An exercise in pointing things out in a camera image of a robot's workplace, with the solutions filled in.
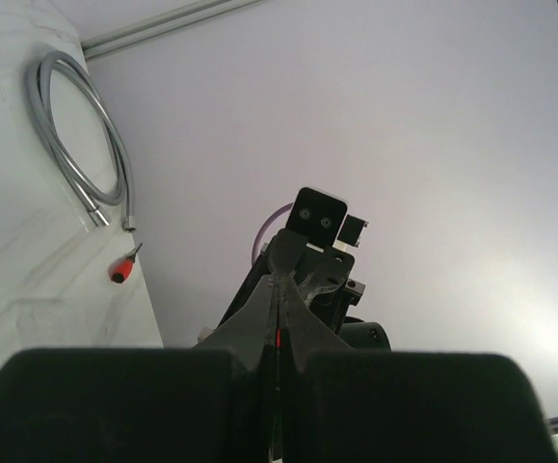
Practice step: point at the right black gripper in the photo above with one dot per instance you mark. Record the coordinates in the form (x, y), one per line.
(295, 292)

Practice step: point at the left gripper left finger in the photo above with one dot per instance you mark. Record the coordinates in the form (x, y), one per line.
(201, 404)

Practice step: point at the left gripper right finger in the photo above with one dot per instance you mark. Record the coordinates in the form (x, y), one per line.
(354, 405)

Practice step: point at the red handled screwdriver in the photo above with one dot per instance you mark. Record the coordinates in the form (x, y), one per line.
(121, 270)

